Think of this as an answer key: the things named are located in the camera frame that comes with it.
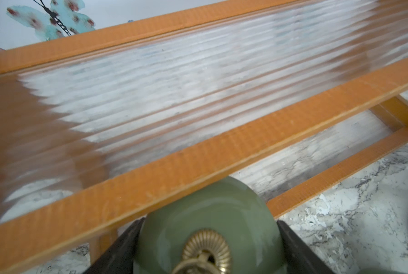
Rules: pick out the small green canister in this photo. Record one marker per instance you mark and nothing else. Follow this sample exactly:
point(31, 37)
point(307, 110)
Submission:
point(228, 207)

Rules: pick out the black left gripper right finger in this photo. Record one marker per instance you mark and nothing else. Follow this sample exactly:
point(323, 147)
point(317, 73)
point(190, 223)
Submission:
point(300, 258)

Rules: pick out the orange wooden three-tier shelf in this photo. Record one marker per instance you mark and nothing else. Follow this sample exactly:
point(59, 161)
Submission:
point(100, 129)

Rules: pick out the blue canister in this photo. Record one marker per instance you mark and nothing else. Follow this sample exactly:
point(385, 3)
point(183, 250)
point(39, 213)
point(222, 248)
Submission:
point(378, 271)

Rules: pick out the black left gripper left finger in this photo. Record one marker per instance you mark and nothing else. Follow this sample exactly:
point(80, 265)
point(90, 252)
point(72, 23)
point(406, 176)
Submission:
point(119, 257)

